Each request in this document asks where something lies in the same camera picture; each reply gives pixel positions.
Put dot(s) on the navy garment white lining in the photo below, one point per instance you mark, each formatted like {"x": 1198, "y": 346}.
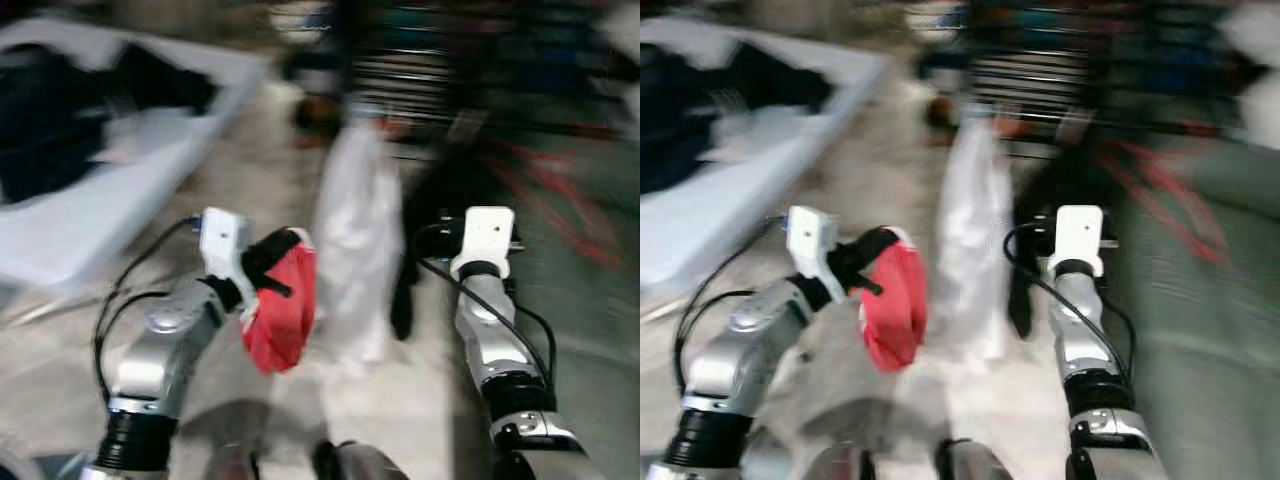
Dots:
{"x": 680, "y": 120}
{"x": 50, "y": 120}

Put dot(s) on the light blue plastic table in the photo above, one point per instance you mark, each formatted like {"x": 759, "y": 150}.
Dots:
{"x": 700, "y": 230}
{"x": 60, "y": 240}

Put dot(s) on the silver right robot leg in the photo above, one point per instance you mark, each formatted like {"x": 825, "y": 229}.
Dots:
{"x": 975, "y": 465}
{"x": 365, "y": 465}

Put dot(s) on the black metal drying rack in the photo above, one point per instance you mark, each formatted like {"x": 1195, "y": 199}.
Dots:
{"x": 1030, "y": 70}
{"x": 400, "y": 70}

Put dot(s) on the red garment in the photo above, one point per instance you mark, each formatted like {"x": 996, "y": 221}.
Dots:
{"x": 285, "y": 320}
{"x": 895, "y": 320}

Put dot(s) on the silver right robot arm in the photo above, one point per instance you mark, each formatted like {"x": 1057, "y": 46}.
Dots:
{"x": 490, "y": 340}
{"x": 1085, "y": 340}

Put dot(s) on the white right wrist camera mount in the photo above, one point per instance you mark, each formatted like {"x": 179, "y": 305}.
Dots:
{"x": 1078, "y": 240}
{"x": 490, "y": 240}

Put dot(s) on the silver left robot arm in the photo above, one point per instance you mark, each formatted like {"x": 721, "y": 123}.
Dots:
{"x": 165, "y": 350}
{"x": 740, "y": 350}

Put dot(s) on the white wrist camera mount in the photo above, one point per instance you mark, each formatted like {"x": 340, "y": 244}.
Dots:
{"x": 490, "y": 240}
{"x": 1078, "y": 240}
{"x": 222, "y": 240}
{"x": 808, "y": 240}

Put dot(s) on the grey green leather sofa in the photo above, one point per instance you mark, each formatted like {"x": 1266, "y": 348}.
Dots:
{"x": 590, "y": 350}
{"x": 1220, "y": 370}

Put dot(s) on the silver left robot leg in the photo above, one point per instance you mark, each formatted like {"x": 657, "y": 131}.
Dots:
{"x": 845, "y": 468}
{"x": 235, "y": 465}

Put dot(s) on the black garment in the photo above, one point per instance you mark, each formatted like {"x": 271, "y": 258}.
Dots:
{"x": 440, "y": 190}
{"x": 1050, "y": 190}

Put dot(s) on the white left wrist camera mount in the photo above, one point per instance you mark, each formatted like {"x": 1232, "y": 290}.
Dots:
{"x": 222, "y": 240}
{"x": 808, "y": 240}

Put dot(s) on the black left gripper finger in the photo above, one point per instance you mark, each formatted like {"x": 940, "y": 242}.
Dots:
{"x": 277, "y": 287}
{"x": 868, "y": 287}
{"x": 865, "y": 248}
{"x": 275, "y": 248}

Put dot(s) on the silver robot leg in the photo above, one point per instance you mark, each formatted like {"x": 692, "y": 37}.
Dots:
{"x": 235, "y": 465}
{"x": 365, "y": 465}
{"x": 845, "y": 468}
{"x": 975, "y": 465}

